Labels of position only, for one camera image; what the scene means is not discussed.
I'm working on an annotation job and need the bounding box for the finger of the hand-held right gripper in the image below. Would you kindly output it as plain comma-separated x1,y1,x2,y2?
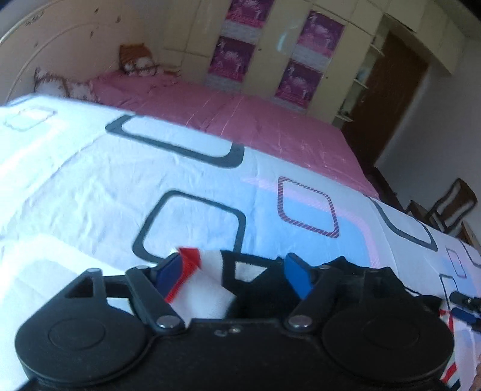
451,307,481,333
450,291,481,311

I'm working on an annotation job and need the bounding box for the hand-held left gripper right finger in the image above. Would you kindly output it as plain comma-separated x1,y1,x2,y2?
283,253,339,333

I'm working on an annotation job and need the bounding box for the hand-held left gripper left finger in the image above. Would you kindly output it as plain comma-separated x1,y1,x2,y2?
56,253,187,336

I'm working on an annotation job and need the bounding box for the striped knit sweater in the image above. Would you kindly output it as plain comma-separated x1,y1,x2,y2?
163,246,481,391

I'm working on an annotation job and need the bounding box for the wooden chair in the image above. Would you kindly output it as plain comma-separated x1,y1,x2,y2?
408,178,479,237

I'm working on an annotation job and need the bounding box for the patterned bed sheet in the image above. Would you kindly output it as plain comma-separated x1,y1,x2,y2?
0,94,481,391

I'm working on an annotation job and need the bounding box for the pink bed sheet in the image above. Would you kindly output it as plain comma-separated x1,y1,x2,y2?
88,69,380,200

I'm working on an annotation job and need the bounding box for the pink pillow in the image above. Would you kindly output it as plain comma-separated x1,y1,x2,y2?
150,67,182,88

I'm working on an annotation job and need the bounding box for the brown wooden door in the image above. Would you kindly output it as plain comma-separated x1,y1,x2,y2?
340,32,430,170

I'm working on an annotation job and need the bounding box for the corner shelf unit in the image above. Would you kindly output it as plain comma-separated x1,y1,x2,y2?
332,38,384,125

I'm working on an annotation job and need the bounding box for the orange patterned cushion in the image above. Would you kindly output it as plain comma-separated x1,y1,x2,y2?
119,44,163,76

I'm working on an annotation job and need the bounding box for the brown white patterned pillow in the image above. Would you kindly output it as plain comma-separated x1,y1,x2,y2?
34,68,100,102

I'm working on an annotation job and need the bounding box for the cream wardrobe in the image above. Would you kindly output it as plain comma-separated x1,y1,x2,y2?
161,0,467,125

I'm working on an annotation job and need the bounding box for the cream arched headboard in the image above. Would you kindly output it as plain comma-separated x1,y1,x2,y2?
0,0,185,104

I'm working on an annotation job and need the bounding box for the wooden bed frame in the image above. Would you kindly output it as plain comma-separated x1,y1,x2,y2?
456,221,481,246

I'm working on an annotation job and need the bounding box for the purple wall calendar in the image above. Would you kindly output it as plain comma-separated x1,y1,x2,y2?
208,35,257,90
225,0,276,38
302,11,345,58
274,59,324,108

